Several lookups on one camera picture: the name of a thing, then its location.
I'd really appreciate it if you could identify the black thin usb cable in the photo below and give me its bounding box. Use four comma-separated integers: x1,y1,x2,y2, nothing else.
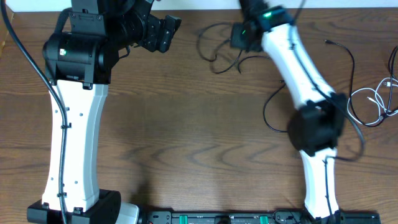
196,21,290,134

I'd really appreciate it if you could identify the white usb cable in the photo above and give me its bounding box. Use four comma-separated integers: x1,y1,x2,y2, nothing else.
345,77,398,127

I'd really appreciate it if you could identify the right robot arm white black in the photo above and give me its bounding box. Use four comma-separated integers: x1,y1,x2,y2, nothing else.
231,0,346,223

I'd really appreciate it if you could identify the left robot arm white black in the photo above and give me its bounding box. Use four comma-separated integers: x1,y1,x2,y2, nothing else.
27,1,182,223

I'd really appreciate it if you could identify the black mounting rail base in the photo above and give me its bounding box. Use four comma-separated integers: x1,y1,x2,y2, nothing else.
137,209,381,224

